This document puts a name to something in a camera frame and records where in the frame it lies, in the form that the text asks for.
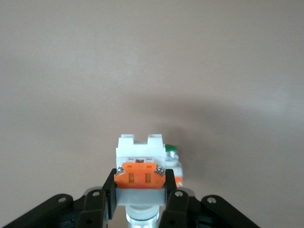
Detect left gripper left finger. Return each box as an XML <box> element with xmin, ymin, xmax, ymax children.
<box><xmin>0</xmin><ymin>168</ymin><xmax>118</xmax><ymax>228</ymax></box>

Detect green push button switch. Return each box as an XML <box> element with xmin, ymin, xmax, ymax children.
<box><xmin>164</xmin><ymin>143</ymin><xmax>185</xmax><ymax>188</ymax></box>

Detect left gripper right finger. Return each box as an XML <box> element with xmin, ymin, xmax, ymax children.
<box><xmin>158</xmin><ymin>169</ymin><xmax>261</xmax><ymax>228</ymax></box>

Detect brown table cover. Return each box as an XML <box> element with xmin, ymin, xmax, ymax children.
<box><xmin>0</xmin><ymin>0</ymin><xmax>304</xmax><ymax>228</ymax></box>

